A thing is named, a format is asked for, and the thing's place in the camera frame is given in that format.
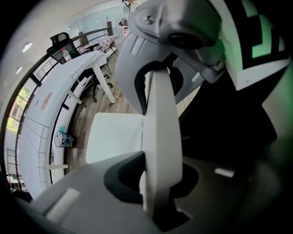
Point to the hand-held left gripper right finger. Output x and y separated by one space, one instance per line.
229 201

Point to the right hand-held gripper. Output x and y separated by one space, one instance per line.
183 18

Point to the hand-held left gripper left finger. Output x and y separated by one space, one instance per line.
87 196

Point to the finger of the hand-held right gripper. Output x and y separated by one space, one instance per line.
126 68

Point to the white chair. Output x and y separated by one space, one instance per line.
114 137

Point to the white grid-pattern table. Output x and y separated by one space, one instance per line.
102 80

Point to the black mesh office chair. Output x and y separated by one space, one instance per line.
57 41

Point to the checkered folding table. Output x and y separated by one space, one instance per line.
103 42

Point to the person's black clothing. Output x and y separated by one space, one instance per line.
217 118

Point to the red-capped water bottle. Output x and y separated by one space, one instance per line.
66 56

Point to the clear plastic container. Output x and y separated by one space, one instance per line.
63 139

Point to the white grid tablecloth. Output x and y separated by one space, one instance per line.
32 137

